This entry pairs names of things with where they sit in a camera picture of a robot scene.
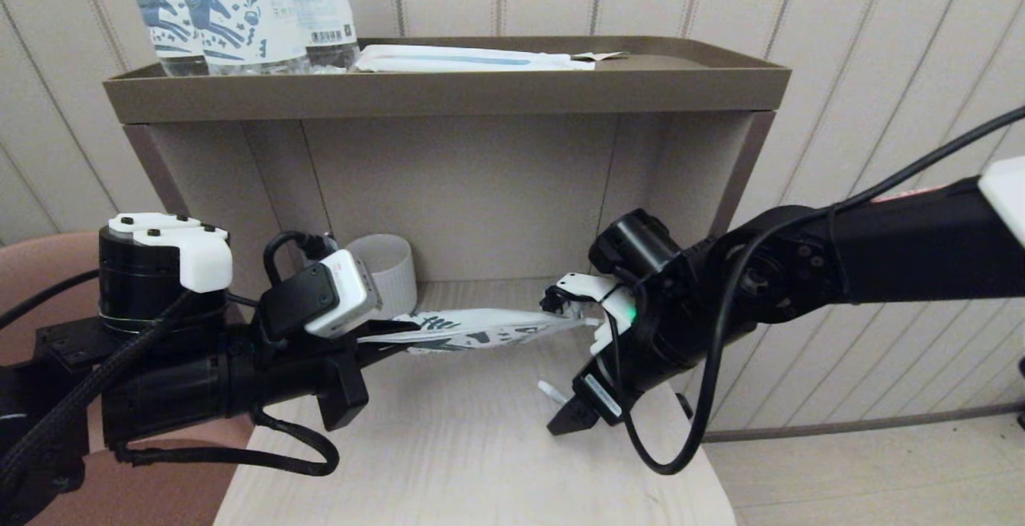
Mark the white horse-print zipper pouch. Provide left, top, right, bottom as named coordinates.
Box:
left=357, top=307, right=603, bottom=355

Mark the white ribbed mug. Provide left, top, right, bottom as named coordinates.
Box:
left=346, top=234, right=419, bottom=321

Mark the brown desk shelf unit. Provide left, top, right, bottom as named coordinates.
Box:
left=102, top=35, right=794, bottom=327

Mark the pink upholstered chair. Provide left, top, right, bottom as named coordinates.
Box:
left=0, top=230, right=257, bottom=526

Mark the white packet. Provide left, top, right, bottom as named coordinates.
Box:
left=353, top=45, right=597, bottom=73

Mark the barcode label water bottle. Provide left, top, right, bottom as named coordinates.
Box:
left=280, top=0, right=361, bottom=74

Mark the horse label water bottle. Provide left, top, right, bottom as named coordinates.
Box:
left=116, top=0, right=211, bottom=79
left=164, top=0, right=312, bottom=78

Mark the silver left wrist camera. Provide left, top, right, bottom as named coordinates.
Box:
left=304, top=249, right=384, bottom=339

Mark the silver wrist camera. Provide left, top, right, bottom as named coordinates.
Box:
left=540, top=284, right=582, bottom=316
left=304, top=249, right=384, bottom=339

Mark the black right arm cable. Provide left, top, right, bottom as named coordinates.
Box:
left=611, top=104, right=1025, bottom=477

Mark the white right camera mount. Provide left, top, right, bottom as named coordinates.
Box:
left=554, top=271, right=637, bottom=356

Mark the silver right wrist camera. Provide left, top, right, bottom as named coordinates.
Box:
left=540, top=284, right=582, bottom=316

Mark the black left camera cable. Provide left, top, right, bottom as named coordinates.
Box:
left=263, top=229, right=337, bottom=291

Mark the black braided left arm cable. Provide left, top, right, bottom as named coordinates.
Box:
left=0, top=270, right=341, bottom=477

